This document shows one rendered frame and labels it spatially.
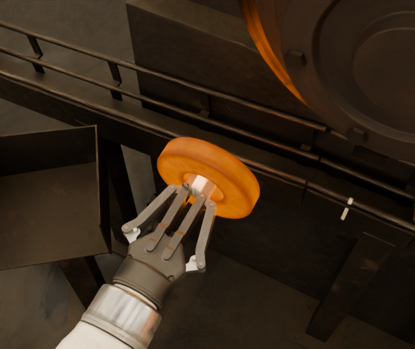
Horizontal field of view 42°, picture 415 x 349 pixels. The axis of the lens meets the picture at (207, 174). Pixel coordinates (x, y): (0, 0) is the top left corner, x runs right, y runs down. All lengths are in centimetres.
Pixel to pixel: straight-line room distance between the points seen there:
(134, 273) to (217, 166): 18
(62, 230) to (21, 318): 65
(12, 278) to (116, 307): 106
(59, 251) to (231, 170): 42
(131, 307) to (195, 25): 49
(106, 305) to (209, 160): 23
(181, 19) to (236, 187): 34
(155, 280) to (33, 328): 98
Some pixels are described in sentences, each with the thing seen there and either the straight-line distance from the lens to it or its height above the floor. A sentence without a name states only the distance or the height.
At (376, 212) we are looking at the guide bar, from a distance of 94.
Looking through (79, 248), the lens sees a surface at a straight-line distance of 101.
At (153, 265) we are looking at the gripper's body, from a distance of 72.
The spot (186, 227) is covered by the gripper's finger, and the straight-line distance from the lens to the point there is 73.
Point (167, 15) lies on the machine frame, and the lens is 95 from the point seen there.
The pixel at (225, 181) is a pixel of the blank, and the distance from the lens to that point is 73.
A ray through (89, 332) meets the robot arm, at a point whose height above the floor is 87.
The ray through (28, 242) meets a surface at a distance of 105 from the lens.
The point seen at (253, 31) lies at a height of 101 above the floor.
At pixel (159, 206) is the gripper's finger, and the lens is 75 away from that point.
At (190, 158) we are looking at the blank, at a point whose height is 90.
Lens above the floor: 151
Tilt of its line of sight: 58 degrees down
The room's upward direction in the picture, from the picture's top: straight up
